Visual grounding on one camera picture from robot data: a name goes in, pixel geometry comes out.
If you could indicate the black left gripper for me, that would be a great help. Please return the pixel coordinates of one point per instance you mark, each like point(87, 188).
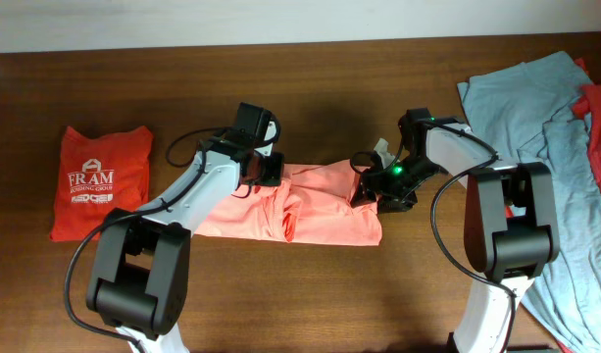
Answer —
point(274, 175)

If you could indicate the folded red printed t-shirt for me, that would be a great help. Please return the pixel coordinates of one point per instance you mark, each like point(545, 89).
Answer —
point(97, 175)

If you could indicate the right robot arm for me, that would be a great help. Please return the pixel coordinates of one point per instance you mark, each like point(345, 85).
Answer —
point(510, 229)

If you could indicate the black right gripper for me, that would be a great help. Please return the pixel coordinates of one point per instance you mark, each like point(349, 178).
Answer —
point(400, 202)

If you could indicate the red garment under grey shirt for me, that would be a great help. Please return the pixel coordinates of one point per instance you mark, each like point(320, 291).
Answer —
point(556, 120)

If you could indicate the pink printed t-shirt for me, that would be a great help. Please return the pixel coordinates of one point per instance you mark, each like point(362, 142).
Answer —
point(313, 205)

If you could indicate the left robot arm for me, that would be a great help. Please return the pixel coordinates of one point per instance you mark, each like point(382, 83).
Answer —
point(139, 279)

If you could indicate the grey t-shirt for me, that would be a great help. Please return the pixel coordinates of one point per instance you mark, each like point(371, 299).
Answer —
point(566, 298)

